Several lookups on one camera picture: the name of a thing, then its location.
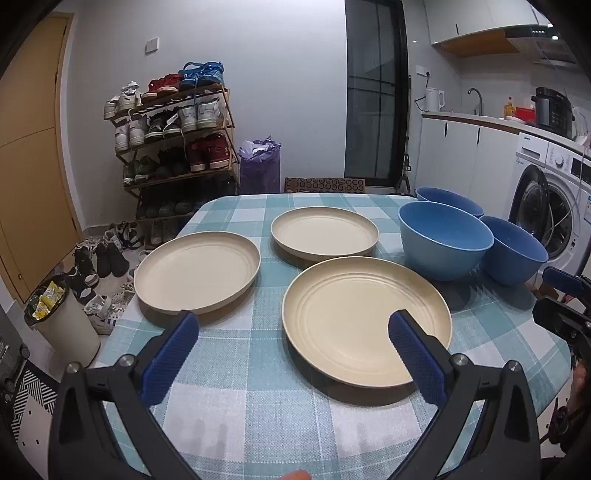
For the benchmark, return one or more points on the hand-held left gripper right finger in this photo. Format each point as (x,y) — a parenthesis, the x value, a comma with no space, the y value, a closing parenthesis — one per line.
(418,360)

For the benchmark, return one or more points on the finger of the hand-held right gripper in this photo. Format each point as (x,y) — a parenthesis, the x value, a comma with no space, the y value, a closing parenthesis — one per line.
(558,316)
(561,279)

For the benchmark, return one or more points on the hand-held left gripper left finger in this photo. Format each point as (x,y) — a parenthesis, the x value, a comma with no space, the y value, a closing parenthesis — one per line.
(168,360)

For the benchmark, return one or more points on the blue bowl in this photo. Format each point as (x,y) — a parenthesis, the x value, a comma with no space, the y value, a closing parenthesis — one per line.
(450,198)
(515,251)
(443,240)

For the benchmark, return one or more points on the cream plate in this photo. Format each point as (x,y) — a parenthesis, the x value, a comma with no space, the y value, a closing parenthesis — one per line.
(323,233)
(194,272)
(351,314)

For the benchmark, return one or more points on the person's left hand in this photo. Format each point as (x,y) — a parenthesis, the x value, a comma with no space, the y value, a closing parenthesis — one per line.
(295,476)

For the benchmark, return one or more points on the white trash bin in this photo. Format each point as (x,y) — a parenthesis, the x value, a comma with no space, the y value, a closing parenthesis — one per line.
(69,337)

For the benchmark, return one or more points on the teal checked tablecloth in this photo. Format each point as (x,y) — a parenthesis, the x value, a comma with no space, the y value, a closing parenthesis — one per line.
(258,415)

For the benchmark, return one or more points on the scattered black white shoes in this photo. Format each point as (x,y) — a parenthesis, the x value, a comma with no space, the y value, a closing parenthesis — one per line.
(108,261)

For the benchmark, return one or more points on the white washing machine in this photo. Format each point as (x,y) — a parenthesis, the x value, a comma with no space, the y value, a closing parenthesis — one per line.
(563,161)

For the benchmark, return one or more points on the yellow snack wrapper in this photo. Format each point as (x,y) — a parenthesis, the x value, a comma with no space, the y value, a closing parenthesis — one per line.
(46,300)

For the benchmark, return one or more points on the black white patterned rug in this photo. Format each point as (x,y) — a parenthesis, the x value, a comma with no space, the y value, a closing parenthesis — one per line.
(32,406)

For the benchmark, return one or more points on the white base cabinets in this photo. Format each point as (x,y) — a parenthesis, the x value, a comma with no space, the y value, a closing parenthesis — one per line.
(457,152)

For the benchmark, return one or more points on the red box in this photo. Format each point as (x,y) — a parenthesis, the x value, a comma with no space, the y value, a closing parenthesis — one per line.
(525,115)

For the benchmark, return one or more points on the black pressure cooker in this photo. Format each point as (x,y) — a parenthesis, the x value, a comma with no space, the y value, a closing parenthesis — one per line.
(551,110)

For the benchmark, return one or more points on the yellow bottle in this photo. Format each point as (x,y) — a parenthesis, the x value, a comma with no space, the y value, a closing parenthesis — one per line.
(509,110)

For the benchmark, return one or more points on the upright floor mop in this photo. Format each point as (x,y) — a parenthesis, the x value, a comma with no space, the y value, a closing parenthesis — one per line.
(406,182)

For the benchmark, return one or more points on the metal faucet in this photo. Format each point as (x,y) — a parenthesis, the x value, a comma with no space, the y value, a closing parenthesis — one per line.
(478,99)

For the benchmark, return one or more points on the patterned cardboard box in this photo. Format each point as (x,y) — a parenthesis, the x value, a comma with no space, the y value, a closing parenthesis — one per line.
(323,185)

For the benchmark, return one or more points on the purple plastic bag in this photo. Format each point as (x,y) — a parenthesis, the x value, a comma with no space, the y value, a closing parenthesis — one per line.
(261,168)

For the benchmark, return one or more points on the white electric kettle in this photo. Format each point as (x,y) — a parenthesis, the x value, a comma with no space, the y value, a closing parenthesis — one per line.
(433,100)

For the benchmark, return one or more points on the range hood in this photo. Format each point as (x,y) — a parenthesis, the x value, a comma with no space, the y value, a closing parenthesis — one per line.
(545,44)

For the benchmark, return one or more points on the yellow wooden door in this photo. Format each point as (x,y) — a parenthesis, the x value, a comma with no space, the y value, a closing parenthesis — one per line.
(37,161)

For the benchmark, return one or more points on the wooden shoe rack with shoes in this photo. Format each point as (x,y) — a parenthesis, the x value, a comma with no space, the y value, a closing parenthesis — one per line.
(203,113)

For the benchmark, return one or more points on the dark glass door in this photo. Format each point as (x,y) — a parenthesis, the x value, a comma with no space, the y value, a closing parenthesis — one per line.
(374,92)

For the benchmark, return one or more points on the white wall socket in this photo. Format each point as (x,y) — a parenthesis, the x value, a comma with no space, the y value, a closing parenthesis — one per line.
(423,71)

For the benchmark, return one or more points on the white wall switch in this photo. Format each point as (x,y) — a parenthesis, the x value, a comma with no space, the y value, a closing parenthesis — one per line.
(152,46)

